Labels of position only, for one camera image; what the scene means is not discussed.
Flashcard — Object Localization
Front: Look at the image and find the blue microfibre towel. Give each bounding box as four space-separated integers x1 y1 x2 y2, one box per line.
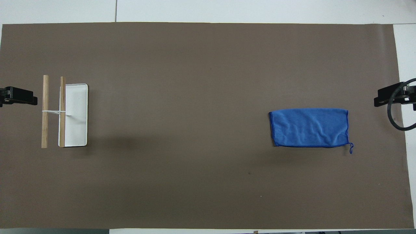
268 108 354 154

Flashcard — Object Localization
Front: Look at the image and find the wooden towel rack white base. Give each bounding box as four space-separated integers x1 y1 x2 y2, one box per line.
41 75 89 149

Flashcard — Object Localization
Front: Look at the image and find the black cable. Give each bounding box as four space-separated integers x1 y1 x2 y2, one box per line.
386 78 416 132

